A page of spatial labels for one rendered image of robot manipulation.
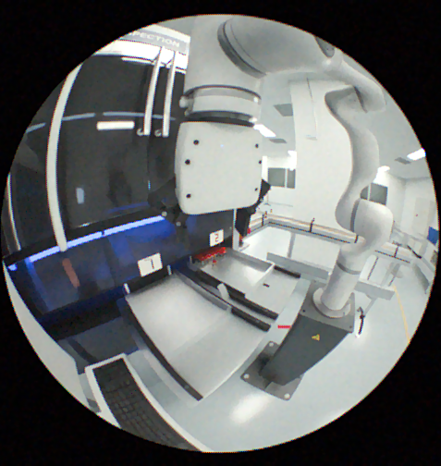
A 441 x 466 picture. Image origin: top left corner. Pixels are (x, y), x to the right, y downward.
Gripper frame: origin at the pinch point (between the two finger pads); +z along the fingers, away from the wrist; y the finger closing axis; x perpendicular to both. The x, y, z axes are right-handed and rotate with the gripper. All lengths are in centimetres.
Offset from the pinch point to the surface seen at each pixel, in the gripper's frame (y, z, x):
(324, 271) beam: 120, 81, 6
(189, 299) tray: -4.8, 37.1, 10.3
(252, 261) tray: 32, 43, 23
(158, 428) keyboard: -27, 29, -32
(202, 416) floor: -28, 108, -54
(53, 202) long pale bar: -32.8, -7.0, 12.5
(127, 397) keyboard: -33, 32, -22
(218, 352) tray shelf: -2.9, 30.5, -12.7
